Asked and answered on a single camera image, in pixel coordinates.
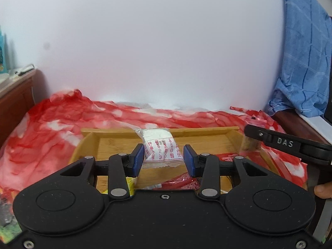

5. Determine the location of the wooden cabinet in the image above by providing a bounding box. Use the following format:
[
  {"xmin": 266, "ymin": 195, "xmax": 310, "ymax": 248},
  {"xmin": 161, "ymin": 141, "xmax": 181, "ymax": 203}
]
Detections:
[{"xmin": 0, "ymin": 69, "xmax": 50, "ymax": 148}]

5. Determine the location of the dark wooden stool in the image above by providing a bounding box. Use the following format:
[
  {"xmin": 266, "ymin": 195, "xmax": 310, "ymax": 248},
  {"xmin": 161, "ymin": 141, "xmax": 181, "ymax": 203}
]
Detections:
[{"xmin": 272, "ymin": 109, "xmax": 332, "ymax": 146}]

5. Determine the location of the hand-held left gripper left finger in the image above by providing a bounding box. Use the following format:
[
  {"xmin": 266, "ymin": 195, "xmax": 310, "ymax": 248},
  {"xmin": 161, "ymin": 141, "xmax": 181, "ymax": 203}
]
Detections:
[{"xmin": 60, "ymin": 144, "xmax": 145, "ymax": 201}]

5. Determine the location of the long red snack packet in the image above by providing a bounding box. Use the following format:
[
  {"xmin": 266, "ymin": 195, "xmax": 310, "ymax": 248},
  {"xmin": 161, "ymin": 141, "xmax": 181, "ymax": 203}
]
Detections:
[{"xmin": 146, "ymin": 174, "xmax": 205, "ymax": 191}]

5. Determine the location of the red white plastic sheet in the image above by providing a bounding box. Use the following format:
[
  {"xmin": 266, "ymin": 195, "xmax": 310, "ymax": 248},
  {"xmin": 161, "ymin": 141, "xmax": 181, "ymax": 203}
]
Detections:
[{"xmin": 0, "ymin": 88, "xmax": 309, "ymax": 239}]

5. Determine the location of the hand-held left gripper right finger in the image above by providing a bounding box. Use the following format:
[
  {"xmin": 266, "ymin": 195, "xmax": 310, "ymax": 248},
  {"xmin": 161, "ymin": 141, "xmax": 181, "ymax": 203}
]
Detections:
[{"xmin": 183, "ymin": 144, "xmax": 275, "ymax": 201}]

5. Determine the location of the teal bottle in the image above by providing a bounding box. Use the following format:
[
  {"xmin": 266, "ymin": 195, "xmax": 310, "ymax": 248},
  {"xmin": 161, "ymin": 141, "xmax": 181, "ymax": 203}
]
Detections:
[{"xmin": 0, "ymin": 26, "xmax": 8, "ymax": 73}]

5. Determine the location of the person's right hand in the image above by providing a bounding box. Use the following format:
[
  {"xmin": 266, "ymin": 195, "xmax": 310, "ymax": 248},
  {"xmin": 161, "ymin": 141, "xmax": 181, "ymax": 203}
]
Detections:
[{"xmin": 314, "ymin": 184, "xmax": 332, "ymax": 200}]

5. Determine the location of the golden yellow snack packet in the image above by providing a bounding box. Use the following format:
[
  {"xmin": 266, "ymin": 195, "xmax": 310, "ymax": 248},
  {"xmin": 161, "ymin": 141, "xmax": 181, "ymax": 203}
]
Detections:
[{"xmin": 102, "ymin": 177, "xmax": 135, "ymax": 197}]

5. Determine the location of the white packet with red print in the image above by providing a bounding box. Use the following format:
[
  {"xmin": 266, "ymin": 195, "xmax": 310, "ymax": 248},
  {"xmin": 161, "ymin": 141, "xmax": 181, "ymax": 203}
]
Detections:
[{"xmin": 135, "ymin": 128, "xmax": 184, "ymax": 168}]

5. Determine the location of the clear packet with brown snack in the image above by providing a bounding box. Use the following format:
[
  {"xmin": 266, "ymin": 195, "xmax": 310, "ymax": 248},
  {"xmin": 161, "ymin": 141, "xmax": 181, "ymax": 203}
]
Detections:
[{"xmin": 240, "ymin": 114, "xmax": 267, "ymax": 152}]

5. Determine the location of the blue checked cloth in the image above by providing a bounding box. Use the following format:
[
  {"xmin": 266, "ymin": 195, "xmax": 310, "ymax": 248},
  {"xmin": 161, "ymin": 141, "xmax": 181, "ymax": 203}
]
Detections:
[{"xmin": 267, "ymin": 0, "xmax": 332, "ymax": 118}]

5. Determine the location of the wooden tray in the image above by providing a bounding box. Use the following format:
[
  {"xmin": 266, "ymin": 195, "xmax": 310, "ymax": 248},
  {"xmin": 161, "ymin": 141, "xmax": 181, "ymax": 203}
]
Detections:
[{"xmin": 68, "ymin": 126, "xmax": 283, "ymax": 195}]

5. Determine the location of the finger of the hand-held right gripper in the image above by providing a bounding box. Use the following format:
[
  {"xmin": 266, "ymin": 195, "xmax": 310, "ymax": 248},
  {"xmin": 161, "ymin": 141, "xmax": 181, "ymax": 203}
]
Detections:
[{"xmin": 244, "ymin": 124, "xmax": 332, "ymax": 165}]

